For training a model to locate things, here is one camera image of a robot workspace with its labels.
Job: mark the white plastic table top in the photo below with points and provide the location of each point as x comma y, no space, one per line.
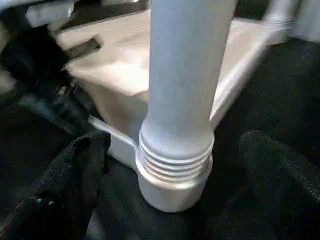
120,75

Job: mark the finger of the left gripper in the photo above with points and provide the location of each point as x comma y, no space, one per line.
65,110

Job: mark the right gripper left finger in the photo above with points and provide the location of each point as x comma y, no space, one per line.
60,190

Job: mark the black work mat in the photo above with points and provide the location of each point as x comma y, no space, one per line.
280,100

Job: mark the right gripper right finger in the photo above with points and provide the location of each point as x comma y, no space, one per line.
285,185

